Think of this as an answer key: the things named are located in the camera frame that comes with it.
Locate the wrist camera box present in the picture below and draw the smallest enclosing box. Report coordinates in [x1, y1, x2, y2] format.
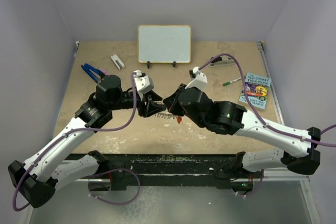
[185, 67, 208, 91]
[133, 70, 154, 96]

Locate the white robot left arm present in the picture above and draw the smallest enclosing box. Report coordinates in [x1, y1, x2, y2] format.
[8, 70, 165, 211]

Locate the large metal key ring disc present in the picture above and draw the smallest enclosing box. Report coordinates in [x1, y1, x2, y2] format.
[154, 112, 178, 119]

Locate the small whiteboard on stand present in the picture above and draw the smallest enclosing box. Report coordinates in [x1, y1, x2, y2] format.
[138, 25, 192, 65]

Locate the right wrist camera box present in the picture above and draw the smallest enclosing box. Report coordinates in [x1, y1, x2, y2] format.
[185, 67, 208, 91]

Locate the green capped marker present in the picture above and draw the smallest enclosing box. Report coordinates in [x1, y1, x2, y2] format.
[223, 76, 245, 87]

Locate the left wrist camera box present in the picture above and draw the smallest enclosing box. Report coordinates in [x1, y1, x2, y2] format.
[133, 70, 154, 96]

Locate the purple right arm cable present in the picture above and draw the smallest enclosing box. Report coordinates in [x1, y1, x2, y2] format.
[198, 53, 336, 198]

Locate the black grey stapler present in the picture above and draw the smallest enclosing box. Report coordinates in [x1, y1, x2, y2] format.
[209, 56, 235, 67]

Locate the blue treehouse book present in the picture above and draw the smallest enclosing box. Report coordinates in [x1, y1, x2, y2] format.
[243, 73, 271, 109]

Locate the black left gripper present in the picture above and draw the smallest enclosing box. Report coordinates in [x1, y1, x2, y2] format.
[109, 88, 165, 117]

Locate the white staple remover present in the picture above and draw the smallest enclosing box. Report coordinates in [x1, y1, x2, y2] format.
[110, 54, 125, 70]

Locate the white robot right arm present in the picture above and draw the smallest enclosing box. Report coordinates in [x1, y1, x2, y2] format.
[163, 84, 320, 177]

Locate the pink eraser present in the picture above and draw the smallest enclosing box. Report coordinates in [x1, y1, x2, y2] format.
[100, 69, 110, 76]

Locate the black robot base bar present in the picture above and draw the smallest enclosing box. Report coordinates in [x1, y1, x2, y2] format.
[88, 151, 262, 192]

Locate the blue stapler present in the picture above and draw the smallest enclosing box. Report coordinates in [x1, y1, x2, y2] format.
[81, 63, 105, 83]

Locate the aluminium frame rail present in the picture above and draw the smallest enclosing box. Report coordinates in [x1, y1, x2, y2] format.
[76, 170, 310, 183]

